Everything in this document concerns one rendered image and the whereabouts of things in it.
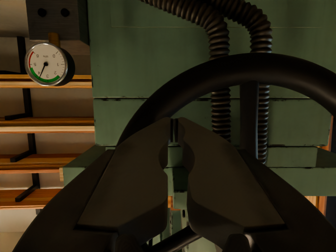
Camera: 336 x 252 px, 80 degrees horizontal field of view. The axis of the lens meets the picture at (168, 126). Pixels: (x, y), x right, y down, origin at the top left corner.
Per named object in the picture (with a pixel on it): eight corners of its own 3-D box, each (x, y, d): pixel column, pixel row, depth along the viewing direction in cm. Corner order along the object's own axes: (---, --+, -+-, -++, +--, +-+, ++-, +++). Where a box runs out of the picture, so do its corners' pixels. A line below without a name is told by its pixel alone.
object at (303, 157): (318, 147, 38) (316, 167, 38) (265, 128, 59) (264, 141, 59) (105, 146, 38) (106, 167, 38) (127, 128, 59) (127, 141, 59)
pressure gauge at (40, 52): (64, 27, 28) (68, 86, 30) (76, 35, 32) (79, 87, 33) (19, 27, 28) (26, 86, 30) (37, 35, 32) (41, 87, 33)
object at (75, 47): (75, -17, 30) (79, 40, 31) (102, 15, 42) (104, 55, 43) (19, -17, 30) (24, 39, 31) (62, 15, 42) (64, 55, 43)
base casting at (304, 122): (337, 98, 36) (331, 147, 38) (234, 95, 93) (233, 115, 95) (89, 98, 36) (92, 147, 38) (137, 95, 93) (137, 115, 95)
